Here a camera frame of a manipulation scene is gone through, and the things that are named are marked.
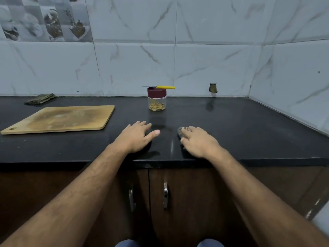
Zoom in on person's left hand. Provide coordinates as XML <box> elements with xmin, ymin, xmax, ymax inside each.
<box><xmin>114</xmin><ymin>120</ymin><xmax>161</xmax><ymax>155</ymax></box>

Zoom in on person's right hand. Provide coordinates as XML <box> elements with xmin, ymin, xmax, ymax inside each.
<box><xmin>179</xmin><ymin>126</ymin><xmax>224</xmax><ymax>161</ymax></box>

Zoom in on clear jar maroon lid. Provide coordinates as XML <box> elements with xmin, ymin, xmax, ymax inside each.
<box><xmin>147</xmin><ymin>87</ymin><xmax>168</xmax><ymax>112</ymax></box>

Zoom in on yellow handled knife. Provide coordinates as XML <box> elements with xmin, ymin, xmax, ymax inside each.
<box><xmin>142</xmin><ymin>84</ymin><xmax>176</xmax><ymax>91</ymax></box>

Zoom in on wooden cutting board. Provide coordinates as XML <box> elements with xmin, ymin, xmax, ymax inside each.
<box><xmin>0</xmin><ymin>105</ymin><xmax>116</xmax><ymax>135</ymax></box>

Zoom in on person's left forearm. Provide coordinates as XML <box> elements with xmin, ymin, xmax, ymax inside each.
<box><xmin>0</xmin><ymin>143</ymin><xmax>127</xmax><ymax>247</ymax></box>

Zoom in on person's right forearm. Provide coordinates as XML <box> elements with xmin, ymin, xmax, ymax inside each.
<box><xmin>208</xmin><ymin>150</ymin><xmax>329</xmax><ymax>247</ymax></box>

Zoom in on black countertop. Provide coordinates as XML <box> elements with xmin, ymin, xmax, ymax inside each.
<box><xmin>0</xmin><ymin>95</ymin><xmax>329</xmax><ymax>167</ymax></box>

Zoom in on person's blue clothing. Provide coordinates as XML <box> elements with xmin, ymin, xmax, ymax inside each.
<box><xmin>114</xmin><ymin>238</ymin><xmax>226</xmax><ymax>247</ymax></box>

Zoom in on brown wooden cabinet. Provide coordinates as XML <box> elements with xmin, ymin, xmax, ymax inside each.
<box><xmin>0</xmin><ymin>164</ymin><xmax>329</xmax><ymax>247</ymax></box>

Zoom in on folded green cloth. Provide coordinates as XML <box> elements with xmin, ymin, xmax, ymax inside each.
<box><xmin>24</xmin><ymin>93</ymin><xmax>58</xmax><ymax>105</ymax></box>

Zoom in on decorative picture tiles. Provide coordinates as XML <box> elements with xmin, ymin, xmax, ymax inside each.
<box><xmin>0</xmin><ymin>0</ymin><xmax>94</xmax><ymax>43</ymax></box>

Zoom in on metal cabinet handle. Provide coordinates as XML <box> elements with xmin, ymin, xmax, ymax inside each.
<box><xmin>128</xmin><ymin>184</ymin><xmax>137</xmax><ymax>213</ymax></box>
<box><xmin>162</xmin><ymin>182</ymin><xmax>170</xmax><ymax>211</ymax></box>

